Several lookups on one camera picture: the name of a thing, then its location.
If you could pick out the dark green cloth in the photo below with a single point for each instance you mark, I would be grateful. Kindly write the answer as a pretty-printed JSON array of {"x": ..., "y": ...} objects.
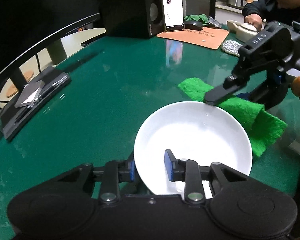
[{"x": 200, "y": 18}]

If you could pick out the grey notepad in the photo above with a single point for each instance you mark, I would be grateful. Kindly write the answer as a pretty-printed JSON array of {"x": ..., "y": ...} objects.
[{"x": 30, "y": 92}]

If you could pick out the black computer mouse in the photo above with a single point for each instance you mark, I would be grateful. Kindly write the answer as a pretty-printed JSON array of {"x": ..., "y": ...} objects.
[{"x": 193, "y": 25}]

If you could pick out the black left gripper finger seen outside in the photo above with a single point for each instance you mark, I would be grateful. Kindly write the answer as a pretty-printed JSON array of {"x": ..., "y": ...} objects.
[{"x": 219, "y": 94}]

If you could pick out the smartphone with white screen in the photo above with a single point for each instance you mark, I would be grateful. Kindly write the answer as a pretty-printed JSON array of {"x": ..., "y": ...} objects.
[{"x": 173, "y": 15}]

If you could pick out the black speaker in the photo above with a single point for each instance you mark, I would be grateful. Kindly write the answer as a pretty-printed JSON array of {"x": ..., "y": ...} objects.
[{"x": 132, "y": 18}]

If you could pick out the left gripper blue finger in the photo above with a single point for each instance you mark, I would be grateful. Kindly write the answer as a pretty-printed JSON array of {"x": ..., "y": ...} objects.
[
  {"x": 174, "y": 167},
  {"x": 130, "y": 167}
]

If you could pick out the grey woven coaster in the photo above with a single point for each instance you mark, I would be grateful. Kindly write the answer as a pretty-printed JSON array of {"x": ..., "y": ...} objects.
[{"x": 231, "y": 47}]

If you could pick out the seated person in dark jacket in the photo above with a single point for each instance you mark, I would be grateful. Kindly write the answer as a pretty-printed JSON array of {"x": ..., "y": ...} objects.
[{"x": 283, "y": 11}]

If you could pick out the black curved monitor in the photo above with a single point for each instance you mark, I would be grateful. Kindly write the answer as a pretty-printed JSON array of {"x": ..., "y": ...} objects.
[{"x": 25, "y": 23}]

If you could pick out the tan cork mouse pad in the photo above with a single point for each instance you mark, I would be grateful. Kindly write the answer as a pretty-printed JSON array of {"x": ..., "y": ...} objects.
[{"x": 207, "y": 37}]

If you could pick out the white teapot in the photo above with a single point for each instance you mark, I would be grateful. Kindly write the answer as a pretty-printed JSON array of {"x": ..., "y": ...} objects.
[{"x": 244, "y": 31}]

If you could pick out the green cleaning cloth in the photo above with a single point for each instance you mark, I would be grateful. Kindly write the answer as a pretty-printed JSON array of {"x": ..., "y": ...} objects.
[{"x": 262, "y": 128}]

